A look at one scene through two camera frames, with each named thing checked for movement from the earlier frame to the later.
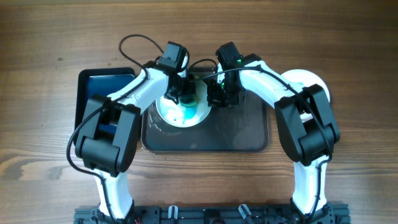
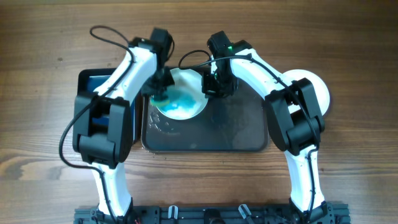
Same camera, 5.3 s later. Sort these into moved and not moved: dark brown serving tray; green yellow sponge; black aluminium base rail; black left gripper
Moved: black left gripper; green yellow sponge
Not moved: black aluminium base rail; dark brown serving tray
